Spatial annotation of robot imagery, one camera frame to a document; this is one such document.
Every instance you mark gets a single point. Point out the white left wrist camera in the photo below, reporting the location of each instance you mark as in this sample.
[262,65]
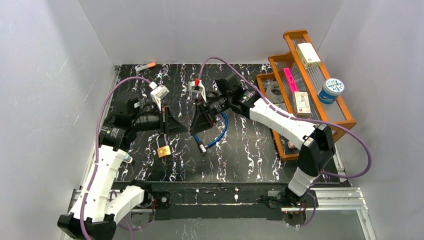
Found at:
[158,92]

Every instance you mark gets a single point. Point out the white box upper shelf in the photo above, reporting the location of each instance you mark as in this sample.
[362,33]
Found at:
[308,55]

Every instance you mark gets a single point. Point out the orange capped marker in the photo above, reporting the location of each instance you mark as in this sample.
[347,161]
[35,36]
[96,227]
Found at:
[143,67]

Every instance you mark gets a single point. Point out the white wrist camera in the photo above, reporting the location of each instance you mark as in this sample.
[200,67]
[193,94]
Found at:
[158,92]
[197,88]

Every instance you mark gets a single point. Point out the clear tape roll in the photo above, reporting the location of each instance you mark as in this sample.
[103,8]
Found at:
[273,93]

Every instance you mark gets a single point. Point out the white small box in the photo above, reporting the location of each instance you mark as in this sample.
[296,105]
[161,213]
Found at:
[301,104]

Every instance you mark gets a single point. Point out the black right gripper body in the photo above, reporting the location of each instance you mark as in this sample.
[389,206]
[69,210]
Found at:
[205,114]

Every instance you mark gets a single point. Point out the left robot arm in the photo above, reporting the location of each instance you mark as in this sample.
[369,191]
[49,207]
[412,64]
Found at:
[95,216]

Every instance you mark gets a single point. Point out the brass padlock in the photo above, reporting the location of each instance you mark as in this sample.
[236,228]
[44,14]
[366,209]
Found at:
[163,147]

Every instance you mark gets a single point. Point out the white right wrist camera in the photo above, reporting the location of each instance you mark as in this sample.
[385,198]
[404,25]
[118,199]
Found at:
[197,88]

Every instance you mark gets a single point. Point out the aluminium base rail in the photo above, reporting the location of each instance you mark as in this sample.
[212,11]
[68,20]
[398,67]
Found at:
[216,200]

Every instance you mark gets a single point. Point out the light blue eraser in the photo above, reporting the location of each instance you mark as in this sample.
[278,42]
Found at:
[128,159]

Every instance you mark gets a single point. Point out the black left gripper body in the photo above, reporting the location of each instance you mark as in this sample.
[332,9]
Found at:
[164,120]

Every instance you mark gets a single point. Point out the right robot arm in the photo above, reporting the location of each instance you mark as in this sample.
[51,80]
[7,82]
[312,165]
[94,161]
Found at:
[314,141]

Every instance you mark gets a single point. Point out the pink small eraser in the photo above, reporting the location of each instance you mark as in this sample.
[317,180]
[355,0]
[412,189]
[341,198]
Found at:
[291,145]

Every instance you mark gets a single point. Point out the blue cable lock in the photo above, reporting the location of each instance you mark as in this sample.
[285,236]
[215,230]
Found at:
[216,137]

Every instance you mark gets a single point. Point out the pink highlighter pen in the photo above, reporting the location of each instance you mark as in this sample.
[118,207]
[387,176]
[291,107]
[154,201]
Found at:
[290,80]

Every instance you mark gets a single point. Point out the orange tiered rack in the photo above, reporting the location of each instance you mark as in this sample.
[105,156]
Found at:
[309,80]

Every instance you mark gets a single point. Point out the blue white round jar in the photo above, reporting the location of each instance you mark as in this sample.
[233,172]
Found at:
[331,90]

